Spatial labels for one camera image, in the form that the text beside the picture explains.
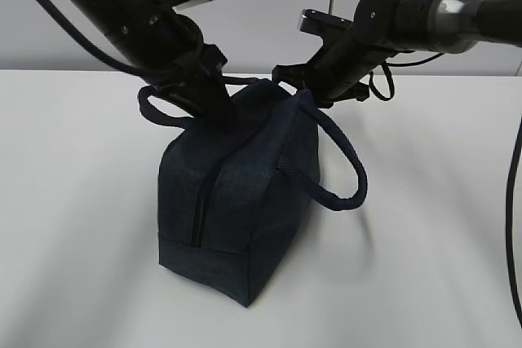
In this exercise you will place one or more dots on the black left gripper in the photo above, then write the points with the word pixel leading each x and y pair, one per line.
pixel 184 70

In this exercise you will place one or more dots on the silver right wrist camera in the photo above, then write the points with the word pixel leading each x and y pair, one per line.
pixel 320 24

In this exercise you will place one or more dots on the dark navy fabric lunch bag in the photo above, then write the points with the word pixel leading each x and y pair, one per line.
pixel 231 200

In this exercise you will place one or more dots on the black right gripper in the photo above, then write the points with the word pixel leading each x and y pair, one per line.
pixel 330 78

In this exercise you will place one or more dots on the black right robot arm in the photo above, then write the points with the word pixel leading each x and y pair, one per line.
pixel 381 29

